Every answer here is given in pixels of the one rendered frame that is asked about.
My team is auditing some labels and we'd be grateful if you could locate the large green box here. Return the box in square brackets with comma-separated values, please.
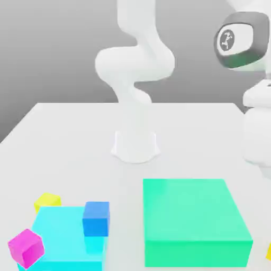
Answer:
[142, 178, 254, 269]

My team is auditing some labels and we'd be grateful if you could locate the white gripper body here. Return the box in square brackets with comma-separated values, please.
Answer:
[242, 107, 271, 168]

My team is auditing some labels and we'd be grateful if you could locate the small magenta cube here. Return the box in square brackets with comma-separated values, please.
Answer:
[7, 228, 46, 270]

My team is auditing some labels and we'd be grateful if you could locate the small blue cube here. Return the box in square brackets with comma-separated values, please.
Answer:
[82, 201, 111, 238]

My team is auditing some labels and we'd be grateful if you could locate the large cyan box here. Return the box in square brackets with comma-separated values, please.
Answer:
[16, 206, 110, 271]

